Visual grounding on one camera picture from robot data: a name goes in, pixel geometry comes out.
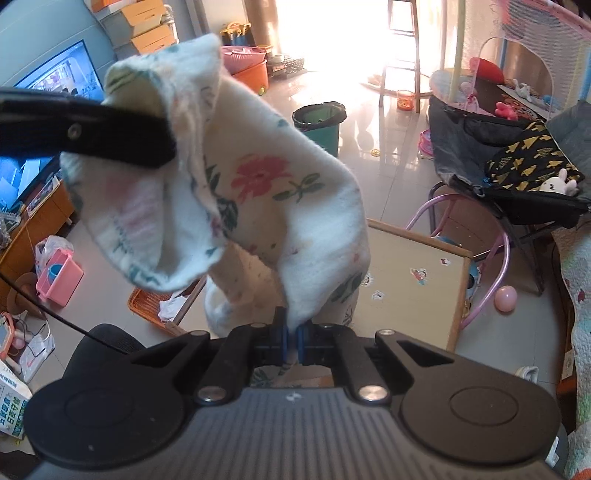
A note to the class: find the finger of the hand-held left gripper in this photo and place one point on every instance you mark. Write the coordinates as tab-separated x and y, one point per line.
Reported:
92	129

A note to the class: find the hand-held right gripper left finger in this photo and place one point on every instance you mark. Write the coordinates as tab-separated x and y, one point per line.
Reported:
287	344

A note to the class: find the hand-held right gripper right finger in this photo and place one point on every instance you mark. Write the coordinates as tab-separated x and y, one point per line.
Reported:
300	344

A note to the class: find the white floral baby garment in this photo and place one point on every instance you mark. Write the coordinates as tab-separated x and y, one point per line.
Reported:
258	184

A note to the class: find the television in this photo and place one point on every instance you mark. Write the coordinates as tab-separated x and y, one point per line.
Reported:
60	69

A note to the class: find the cardboard box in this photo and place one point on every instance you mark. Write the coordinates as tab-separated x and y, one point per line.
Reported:
147	10
154	40

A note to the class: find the low wooden table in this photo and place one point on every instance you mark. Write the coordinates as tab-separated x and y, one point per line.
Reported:
406	295

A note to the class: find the crumpled clear plastic bag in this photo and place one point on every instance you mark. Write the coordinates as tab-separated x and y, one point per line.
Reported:
47	245

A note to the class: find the orange wicker basket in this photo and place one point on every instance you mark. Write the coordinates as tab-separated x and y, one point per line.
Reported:
145	300

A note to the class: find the pink plastic box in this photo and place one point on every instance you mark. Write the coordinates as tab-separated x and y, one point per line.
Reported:
62	282

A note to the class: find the pink plastic basket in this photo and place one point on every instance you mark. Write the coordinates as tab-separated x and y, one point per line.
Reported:
242	57

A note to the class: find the orange plastic tub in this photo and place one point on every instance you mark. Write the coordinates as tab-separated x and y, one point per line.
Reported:
251	79

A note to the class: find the yellow toy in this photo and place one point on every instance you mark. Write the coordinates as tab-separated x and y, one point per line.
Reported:
235	31

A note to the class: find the blue patterned toy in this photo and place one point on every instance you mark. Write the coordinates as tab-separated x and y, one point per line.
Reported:
473	284

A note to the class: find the pink ball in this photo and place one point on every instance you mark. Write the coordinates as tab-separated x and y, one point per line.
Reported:
505	298

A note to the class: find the green trash bin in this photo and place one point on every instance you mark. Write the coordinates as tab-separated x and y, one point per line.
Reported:
323	134

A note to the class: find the small white cloth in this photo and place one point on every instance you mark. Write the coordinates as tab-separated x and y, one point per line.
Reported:
526	374

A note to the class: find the dark grey baby bouncer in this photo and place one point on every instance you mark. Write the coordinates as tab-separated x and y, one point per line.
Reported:
457	138

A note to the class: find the orange toy bucket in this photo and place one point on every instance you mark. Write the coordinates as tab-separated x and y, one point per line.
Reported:
405	100

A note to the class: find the green white carton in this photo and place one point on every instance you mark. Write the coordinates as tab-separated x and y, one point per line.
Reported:
11	401

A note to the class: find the black gold-print cushion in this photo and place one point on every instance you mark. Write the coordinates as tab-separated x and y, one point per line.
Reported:
521	157

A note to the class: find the wooden stool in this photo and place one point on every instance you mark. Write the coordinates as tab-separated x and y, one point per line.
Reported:
417	69

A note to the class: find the white bunny plush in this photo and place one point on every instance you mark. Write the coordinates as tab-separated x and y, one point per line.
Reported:
558	182

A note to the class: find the magenta plush toy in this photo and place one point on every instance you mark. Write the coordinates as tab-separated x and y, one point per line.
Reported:
505	110

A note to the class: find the red toy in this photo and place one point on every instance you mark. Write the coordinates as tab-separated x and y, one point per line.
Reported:
487	70

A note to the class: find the grey quilted seat pad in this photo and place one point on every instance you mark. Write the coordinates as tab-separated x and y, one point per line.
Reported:
570	127

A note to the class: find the pink-rimmed mesh playpen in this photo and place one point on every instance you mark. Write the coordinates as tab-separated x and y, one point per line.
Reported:
531	32

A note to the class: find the pink metal chair frame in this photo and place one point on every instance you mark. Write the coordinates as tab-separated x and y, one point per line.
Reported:
505	251

